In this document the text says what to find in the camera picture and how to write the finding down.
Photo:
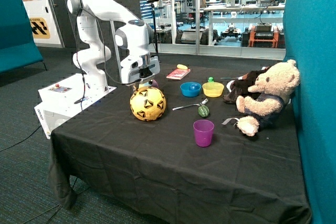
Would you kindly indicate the small blue ball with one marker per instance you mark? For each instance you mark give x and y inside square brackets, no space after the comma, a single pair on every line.
[193,87]

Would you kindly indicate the yellow black sign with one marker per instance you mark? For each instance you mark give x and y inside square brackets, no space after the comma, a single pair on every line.
[39,28]

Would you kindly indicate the black tablecloth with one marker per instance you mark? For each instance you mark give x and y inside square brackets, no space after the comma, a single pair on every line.
[156,167]

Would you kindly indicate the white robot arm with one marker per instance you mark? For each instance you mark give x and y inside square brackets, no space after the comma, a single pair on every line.
[135,36]

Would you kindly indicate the blue plastic bowl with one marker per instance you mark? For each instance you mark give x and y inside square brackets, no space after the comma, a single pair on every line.
[188,93]

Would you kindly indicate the teal partition panel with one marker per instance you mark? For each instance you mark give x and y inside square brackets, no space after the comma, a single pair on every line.
[310,40]

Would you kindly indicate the silver metal fork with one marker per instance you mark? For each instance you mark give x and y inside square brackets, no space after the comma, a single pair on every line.
[195,104]

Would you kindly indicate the yellow black soccer ball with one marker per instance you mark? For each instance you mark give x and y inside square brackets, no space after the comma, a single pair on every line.
[148,103]

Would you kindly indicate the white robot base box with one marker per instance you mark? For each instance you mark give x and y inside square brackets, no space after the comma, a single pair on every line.
[57,100]

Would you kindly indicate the dark brown cloth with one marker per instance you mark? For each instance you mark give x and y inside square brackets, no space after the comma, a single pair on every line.
[240,86]

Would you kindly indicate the yellow plastic bowl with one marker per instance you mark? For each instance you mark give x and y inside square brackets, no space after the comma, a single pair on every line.
[213,89]

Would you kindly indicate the red book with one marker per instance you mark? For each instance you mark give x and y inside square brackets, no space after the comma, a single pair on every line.
[178,74]

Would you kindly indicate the purple plastic cup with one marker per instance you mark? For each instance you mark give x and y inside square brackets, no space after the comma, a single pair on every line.
[203,132]

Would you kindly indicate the beige teddy bear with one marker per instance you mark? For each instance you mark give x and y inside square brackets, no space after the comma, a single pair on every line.
[275,86]

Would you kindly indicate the pastel multicolour soft ball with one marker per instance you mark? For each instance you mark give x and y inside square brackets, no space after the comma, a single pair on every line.
[154,84]

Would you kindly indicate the black marker pen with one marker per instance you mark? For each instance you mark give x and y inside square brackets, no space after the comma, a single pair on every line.
[81,100]

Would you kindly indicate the teal sofa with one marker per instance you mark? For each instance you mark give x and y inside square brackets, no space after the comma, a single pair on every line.
[17,44]

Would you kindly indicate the green toy pepper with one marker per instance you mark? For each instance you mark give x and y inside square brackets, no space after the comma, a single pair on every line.
[203,111]

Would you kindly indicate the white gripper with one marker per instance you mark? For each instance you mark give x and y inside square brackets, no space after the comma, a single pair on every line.
[139,69]

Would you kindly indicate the yellow toy lemon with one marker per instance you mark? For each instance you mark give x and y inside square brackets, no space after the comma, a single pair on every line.
[180,66]

